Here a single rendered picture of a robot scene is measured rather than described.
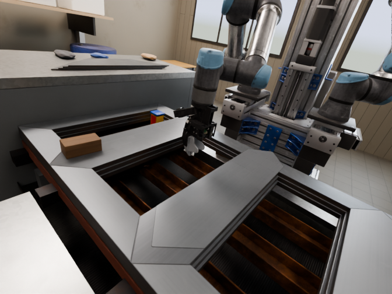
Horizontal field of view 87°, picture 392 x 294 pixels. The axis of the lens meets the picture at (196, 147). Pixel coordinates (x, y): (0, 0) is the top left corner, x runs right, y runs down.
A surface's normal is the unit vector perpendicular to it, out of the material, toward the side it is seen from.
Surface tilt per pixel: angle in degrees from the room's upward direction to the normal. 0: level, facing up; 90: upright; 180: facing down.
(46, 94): 90
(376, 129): 90
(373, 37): 90
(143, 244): 0
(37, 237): 0
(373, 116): 90
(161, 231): 0
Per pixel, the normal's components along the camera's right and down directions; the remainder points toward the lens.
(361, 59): -0.56, 0.32
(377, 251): 0.16, -0.86
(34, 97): 0.75, 0.43
